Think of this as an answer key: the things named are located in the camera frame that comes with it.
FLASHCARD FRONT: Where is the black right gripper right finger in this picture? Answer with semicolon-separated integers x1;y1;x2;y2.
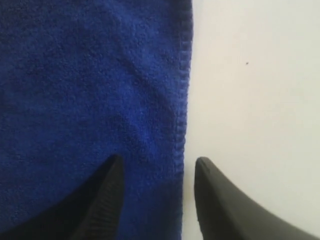
194;157;317;240

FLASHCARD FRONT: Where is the blue towel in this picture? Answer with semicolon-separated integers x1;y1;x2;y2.
0;0;193;240

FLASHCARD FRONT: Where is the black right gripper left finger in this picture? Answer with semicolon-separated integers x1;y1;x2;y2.
0;154;125;240

